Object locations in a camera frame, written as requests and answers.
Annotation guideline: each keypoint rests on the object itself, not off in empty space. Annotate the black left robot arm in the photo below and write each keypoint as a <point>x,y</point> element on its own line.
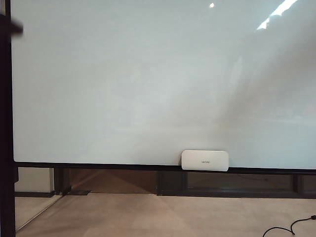
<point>12,26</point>

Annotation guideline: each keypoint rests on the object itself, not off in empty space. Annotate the white rectangular board eraser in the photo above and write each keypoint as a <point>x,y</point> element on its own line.
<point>205,160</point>

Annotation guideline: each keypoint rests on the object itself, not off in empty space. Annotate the black board stand leg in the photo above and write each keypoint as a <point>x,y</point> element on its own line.
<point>61,180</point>

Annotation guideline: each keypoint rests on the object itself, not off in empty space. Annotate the white glass board black frame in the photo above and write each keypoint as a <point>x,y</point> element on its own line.
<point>123,86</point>

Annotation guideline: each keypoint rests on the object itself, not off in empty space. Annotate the dark low wall cabinet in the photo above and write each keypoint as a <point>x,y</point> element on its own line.
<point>234,190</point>

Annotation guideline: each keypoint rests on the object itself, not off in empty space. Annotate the black vertical post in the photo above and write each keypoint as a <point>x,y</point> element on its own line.
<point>6,123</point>

